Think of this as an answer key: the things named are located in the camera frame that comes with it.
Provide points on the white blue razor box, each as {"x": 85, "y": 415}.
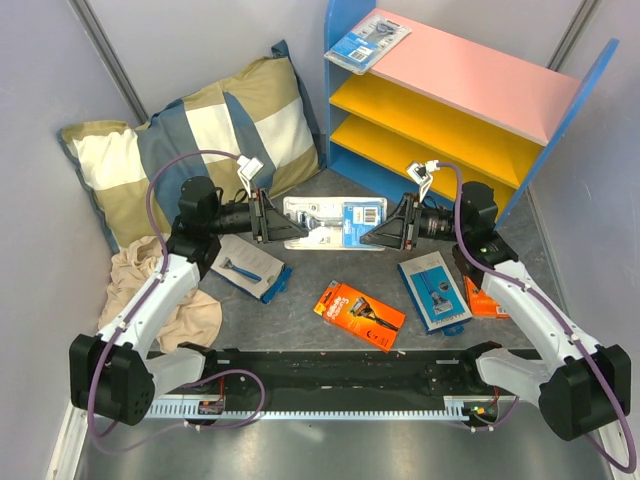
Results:
{"x": 252, "y": 270}

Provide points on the blue razor box right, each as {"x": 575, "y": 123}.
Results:
{"x": 435, "y": 294}

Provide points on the orange Gillette Fusion5 box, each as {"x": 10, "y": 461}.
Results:
{"x": 361, "y": 315}

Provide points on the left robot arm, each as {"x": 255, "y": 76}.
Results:
{"x": 111, "y": 373}

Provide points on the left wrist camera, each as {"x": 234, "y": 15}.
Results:
{"x": 250, "y": 173}

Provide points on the slotted cable duct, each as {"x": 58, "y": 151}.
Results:
{"x": 190, "y": 407}

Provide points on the small orange razor box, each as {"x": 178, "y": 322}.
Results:
{"x": 480, "y": 304}

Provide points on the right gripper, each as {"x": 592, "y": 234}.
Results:
{"x": 390, "y": 232}

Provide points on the clear blister razor pack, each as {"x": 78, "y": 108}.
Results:
{"x": 335, "y": 223}
{"x": 362, "y": 47}

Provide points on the blue shelf with coloured boards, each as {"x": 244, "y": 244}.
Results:
{"x": 437, "y": 96}

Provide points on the beige crumpled cloth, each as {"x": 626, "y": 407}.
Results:
{"x": 197, "y": 319}

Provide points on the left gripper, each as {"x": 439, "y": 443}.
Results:
{"x": 279, "y": 226}

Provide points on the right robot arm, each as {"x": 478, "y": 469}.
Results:
{"x": 579, "y": 385}

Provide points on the checked beige blue pillow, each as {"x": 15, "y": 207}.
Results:
{"x": 134, "y": 174}

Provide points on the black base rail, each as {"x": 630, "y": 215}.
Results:
{"x": 340, "y": 379}

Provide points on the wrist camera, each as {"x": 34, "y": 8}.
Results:
{"x": 250, "y": 173}
{"x": 423, "y": 175}

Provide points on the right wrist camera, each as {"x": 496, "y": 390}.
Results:
{"x": 423, "y": 175}

